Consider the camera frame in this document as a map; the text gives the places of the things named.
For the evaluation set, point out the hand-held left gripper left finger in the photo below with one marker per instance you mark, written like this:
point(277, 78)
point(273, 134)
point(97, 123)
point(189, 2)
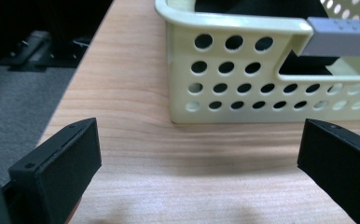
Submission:
point(60, 169)

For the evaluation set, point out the cream perforated plastic basket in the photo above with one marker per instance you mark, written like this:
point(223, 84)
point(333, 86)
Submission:
point(231, 74)

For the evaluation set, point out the black metal stand base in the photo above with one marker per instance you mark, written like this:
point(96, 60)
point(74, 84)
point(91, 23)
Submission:
point(44, 49)

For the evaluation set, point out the grey rectangular block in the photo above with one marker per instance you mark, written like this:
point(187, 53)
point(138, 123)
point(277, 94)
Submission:
point(339, 37)

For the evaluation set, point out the black cloth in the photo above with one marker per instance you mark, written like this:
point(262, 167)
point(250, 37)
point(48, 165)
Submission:
point(256, 7)

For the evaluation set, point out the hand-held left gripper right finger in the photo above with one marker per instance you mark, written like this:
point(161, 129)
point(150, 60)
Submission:
point(339, 165)

